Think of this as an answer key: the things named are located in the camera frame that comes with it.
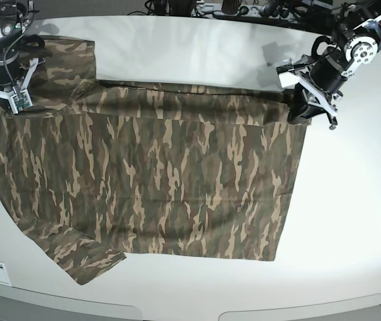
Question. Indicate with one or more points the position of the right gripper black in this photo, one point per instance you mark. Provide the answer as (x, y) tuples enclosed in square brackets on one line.
[(9, 79)]

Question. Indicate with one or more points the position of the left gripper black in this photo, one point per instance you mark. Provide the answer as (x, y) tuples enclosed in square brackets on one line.
[(325, 79)]

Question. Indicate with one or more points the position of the camouflage T-shirt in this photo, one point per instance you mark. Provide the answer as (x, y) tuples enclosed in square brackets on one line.
[(96, 169)]

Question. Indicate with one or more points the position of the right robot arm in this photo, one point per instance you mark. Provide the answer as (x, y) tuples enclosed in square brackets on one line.
[(19, 53)]

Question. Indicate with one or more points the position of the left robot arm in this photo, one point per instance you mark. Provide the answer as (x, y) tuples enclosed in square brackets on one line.
[(356, 31)]

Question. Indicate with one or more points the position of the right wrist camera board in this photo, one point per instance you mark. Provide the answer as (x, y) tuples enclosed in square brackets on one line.
[(20, 101)]

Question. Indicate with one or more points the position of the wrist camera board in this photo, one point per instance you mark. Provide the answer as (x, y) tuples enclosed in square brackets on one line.
[(20, 101), (287, 79)]

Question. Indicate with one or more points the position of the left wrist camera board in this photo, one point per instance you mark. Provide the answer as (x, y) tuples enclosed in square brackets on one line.
[(287, 79)]

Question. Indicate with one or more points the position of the black equipment with cables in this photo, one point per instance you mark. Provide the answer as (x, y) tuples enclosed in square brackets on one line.
[(269, 12)]

